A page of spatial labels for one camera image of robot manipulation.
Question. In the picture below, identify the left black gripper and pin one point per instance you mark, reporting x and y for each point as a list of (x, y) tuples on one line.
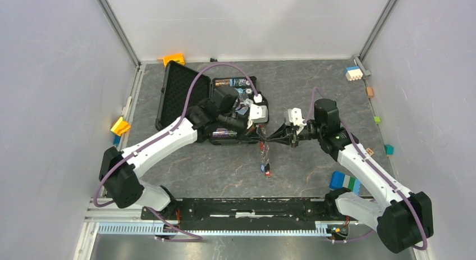
[(251, 135)]

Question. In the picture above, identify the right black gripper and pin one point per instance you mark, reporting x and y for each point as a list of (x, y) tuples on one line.
[(281, 136)]

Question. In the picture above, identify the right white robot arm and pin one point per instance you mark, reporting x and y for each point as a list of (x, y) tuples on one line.
[(400, 217)]

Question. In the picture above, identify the small blue block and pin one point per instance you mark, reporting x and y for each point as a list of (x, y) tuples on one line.
[(116, 140)]

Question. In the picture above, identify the black poker chip case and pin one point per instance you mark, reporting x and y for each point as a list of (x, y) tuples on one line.
[(177, 81)]

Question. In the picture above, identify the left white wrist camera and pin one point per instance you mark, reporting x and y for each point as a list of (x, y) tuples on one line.
[(258, 114)]

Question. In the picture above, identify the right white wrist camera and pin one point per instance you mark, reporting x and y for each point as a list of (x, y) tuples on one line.
[(293, 117)]

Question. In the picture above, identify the blue green brick stack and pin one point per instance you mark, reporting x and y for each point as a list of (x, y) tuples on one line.
[(341, 180)]

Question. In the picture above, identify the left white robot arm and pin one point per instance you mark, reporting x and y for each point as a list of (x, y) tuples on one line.
[(120, 171)]

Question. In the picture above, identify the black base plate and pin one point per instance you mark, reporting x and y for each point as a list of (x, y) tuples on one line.
[(295, 213)]

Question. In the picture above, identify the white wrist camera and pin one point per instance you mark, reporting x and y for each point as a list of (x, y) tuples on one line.
[(258, 114), (293, 117)]

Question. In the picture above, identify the small wooden cube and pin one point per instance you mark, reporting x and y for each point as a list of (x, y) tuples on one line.
[(370, 92)]

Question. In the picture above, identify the teal cube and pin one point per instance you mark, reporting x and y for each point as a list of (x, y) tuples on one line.
[(389, 149)]

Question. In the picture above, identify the red keyring carabiner with rings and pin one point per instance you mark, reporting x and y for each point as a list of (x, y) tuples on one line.
[(264, 150)]

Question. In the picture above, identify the blue white toy block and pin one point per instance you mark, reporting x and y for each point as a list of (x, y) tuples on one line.
[(353, 73)]

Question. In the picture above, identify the yellow orange toy block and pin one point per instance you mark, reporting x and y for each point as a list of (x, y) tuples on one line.
[(120, 126)]

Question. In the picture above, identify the white cable comb rail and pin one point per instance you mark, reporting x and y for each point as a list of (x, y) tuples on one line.
[(159, 229)]

